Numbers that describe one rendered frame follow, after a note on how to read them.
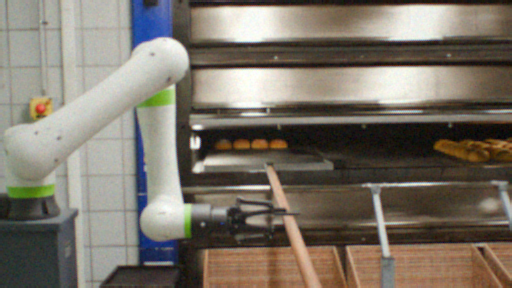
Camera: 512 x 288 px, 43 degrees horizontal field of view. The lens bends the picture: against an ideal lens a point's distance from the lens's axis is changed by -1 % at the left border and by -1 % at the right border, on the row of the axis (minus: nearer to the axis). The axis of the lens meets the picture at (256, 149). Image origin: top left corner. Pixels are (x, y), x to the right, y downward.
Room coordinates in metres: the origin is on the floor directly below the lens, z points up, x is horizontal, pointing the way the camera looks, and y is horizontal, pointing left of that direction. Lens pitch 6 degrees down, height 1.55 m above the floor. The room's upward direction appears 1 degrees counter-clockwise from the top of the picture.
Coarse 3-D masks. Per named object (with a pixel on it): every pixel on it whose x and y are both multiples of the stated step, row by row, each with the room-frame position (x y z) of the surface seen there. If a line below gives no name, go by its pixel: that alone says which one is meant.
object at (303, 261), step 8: (272, 168) 2.63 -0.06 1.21; (272, 176) 2.43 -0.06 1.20; (272, 184) 2.29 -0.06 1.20; (280, 192) 2.10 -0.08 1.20; (280, 200) 1.98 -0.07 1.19; (288, 208) 1.86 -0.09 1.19; (288, 216) 1.75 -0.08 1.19; (288, 224) 1.67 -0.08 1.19; (296, 224) 1.69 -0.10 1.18; (288, 232) 1.61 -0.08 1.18; (296, 232) 1.58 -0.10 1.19; (296, 240) 1.50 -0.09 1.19; (296, 248) 1.45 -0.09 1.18; (304, 248) 1.44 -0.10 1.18; (296, 256) 1.40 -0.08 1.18; (304, 256) 1.37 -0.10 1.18; (304, 264) 1.32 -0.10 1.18; (312, 264) 1.33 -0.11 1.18; (304, 272) 1.27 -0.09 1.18; (312, 272) 1.26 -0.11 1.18; (304, 280) 1.24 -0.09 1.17; (312, 280) 1.21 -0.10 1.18
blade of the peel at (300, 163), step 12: (204, 168) 2.77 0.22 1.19; (216, 168) 2.77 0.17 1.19; (228, 168) 2.77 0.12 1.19; (240, 168) 2.77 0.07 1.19; (252, 168) 2.78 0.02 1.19; (264, 168) 2.78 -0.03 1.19; (276, 168) 2.78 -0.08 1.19; (288, 168) 2.78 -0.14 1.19; (300, 168) 2.78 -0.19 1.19; (312, 168) 2.78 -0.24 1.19; (324, 168) 2.79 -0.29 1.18
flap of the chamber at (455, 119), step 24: (192, 120) 2.62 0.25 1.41; (216, 120) 2.62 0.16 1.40; (240, 120) 2.62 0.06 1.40; (264, 120) 2.62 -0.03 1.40; (288, 120) 2.63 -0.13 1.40; (312, 120) 2.63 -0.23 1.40; (336, 120) 2.63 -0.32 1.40; (360, 120) 2.63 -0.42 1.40; (384, 120) 2.64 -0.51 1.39; (408, 120) 2.64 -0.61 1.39; (432, 120) 2.64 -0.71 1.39; (456, 120) 2.64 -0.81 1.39; (480, 120) 2.65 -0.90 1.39; (504, 120) 2.65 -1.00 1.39
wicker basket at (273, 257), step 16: (208, 256) 2.72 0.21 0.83; (240, 256) 2.73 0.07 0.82; (256, 256) 2.73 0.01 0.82; (272, 256) 2.73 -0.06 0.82; (288, 256) 2.74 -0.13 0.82; (320, 256) 2.74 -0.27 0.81; (336, 256) 2.67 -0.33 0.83; (208, 272) 2.71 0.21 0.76; (224, 272) 2.71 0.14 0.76; (240, 272) 2.71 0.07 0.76; (256, 272) 2.72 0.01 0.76; (288, 272) 2.72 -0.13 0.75; (320, 272) 2.72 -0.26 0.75; (336, 272) 2.66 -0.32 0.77
